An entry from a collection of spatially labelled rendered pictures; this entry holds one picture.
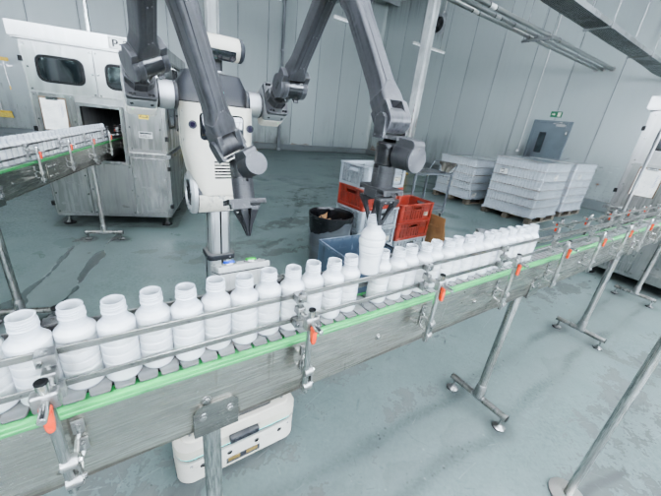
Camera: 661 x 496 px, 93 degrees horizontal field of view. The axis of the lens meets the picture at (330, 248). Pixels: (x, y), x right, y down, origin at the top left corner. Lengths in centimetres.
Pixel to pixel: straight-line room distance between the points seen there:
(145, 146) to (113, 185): 60
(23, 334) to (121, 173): 381
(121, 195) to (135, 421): 385
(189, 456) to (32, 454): 85
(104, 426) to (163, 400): 10
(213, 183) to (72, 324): 70
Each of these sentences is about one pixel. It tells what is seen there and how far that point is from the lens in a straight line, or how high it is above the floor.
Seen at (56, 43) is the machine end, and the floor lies 186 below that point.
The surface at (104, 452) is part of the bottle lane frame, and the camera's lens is 84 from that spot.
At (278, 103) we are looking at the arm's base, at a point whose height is 152.
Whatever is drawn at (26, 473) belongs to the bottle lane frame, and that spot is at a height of 89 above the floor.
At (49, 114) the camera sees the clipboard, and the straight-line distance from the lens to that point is 454.
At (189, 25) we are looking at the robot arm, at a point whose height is 164.
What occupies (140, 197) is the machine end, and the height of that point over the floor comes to 37.
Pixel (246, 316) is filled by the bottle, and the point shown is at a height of 108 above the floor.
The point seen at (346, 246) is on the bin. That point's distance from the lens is 164.
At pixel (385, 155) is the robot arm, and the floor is 143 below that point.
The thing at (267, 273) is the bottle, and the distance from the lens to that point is 76.
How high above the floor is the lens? 150
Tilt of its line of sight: 22 degrees down
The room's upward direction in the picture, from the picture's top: 7 degrees clockwise
